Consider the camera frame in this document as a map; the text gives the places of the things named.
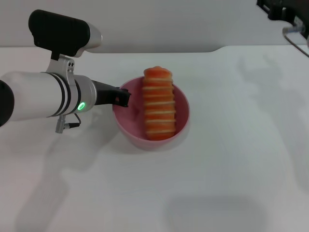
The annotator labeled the right arm cable with connector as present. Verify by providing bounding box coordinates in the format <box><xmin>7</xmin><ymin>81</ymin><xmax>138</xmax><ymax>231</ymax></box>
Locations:
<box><xmin>282</xmin><ymin>23</ymin><xmax>309</xmax><ymax>59</ymax></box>

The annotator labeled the oblong golden bread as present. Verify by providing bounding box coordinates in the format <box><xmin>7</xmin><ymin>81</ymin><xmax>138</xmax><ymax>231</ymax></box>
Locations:
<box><xmin>142</xmin><ymin>66</ymin><xmax>177</xmax><ymax>141</ymax></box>

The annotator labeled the arm cable with connector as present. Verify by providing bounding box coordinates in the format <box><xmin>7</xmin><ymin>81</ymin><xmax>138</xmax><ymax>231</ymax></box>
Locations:
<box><xmin>55</xmin><ymin>112</ymin><xmax>82</xmax><ymax>134</ymax></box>
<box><xmin>282</xmin><ymin>23</ymin><xmax>309</xmax><ymax>59</ymax></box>

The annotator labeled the left arm cable with connector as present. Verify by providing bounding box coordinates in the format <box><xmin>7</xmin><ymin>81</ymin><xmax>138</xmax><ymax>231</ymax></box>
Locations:
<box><xmin>55</xmin><ymin>112</ymin><xmax>82</xmax><ymax>134</ymax></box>

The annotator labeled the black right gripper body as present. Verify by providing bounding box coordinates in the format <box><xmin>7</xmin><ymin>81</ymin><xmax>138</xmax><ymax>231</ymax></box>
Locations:
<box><xmin>271</xmin><ymin>0</ymin><xmax>309</xmax><ymax>39</ymax></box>

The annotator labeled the pink plastic bowl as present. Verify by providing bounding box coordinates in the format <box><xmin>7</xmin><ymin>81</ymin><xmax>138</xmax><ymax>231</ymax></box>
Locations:
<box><xmin>112</xmin><ymin>75</ymin><xmax>191</xmax><ymax>151</ymax></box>

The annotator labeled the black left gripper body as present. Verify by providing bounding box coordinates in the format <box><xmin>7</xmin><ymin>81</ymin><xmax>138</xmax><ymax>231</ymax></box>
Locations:
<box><xmin>92</xmin><ymin>80</ymin><xmax>122</xmax><ymax>106</ymax></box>

